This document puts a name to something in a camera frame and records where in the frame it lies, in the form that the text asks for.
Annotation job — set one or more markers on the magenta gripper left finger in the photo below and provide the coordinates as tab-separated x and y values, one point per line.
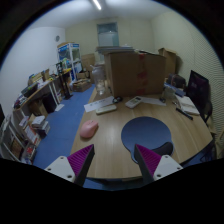
73	168

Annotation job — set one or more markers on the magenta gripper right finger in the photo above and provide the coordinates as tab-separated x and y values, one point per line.
157	163

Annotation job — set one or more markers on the dark blue round mouse pad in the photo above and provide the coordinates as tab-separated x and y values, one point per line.
148	132

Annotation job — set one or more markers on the pink computer mouse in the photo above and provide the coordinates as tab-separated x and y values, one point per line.
88	129

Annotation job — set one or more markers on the black pen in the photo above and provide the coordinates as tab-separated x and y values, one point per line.
184	113

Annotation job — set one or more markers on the low bookshelf with books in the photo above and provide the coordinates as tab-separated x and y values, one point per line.
19	142

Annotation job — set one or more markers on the white paper near box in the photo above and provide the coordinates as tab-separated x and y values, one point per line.
152	101

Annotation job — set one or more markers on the white remote control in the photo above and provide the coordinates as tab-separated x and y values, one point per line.
133	102

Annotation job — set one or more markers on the cream rectangular remote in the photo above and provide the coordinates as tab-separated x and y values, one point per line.
106	109

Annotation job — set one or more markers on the open notebook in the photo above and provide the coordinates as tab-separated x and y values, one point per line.
186	105

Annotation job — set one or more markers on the black stand pole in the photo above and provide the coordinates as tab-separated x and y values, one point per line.
61	75

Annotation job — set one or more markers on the wooden side desk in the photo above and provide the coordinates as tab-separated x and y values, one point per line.
48	86

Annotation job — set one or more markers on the black small round object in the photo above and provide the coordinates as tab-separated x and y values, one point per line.
117	99

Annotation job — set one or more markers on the cardboard box on floor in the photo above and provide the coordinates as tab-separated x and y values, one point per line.
81	85

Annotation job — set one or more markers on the black computer monitor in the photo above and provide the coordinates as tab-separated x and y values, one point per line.
198	90

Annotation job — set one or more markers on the large cardboard box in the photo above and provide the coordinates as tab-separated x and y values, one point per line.
135	74

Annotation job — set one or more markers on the clear plastic jar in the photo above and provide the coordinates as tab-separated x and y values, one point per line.
99	79

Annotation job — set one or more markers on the white blue display cabinet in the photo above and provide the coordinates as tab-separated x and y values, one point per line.
69	55

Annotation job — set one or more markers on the tall cardboard box right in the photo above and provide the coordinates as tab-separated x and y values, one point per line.
171	56

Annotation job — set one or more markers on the window with frosted glass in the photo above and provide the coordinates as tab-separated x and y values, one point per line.
108	34

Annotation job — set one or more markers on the ceiling tube light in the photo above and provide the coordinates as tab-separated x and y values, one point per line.
97	4

